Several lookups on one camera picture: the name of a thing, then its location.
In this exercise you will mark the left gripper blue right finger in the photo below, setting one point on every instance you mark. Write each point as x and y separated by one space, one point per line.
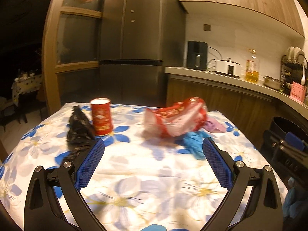
220 162

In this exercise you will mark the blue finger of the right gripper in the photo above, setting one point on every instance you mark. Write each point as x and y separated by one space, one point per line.
294 141

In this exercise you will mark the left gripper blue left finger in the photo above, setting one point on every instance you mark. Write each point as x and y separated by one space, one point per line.
87 162

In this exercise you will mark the black bag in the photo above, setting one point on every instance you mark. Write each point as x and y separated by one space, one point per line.
81 134

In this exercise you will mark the blue glove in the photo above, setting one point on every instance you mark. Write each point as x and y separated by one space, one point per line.
193 143

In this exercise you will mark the purple glove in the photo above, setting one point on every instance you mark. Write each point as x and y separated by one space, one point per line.
213 126

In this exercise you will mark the red paper cup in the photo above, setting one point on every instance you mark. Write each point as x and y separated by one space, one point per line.
101 116

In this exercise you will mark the red white snack bag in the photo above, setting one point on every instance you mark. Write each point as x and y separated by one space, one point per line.
176 120

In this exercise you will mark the black round trash bin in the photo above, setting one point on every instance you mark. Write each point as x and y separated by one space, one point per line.
279 128

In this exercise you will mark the blue gloved operator hand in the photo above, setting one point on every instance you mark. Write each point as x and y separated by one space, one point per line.
295 204

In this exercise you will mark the pink utensil basket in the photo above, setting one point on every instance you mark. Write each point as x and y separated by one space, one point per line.
298 92

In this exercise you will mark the wooden lower cabinets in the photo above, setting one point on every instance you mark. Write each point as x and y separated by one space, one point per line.
251 112

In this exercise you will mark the floral blue white tablecloth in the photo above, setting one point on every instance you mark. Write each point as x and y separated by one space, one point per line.
138 182

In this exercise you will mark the steel bowl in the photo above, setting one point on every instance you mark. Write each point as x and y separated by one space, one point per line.
272 83

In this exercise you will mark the black dish rack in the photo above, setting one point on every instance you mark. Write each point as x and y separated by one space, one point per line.
292 70

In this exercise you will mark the cooking oil bottle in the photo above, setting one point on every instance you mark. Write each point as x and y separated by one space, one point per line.
252 67

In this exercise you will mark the white rice cooker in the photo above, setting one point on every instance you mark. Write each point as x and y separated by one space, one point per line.
228 68

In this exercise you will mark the dining table with dotted cloth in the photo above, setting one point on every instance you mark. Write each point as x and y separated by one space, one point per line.
23 86

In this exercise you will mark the wooden glass door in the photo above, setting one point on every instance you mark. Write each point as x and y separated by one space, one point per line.
70 52

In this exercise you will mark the black air fryer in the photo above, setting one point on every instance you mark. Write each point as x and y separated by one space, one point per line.
197 55

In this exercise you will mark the wooden upper cabinet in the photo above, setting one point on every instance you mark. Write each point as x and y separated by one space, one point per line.
281 16

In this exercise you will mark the dark grey refrigerator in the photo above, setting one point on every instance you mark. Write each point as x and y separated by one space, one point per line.
139 39

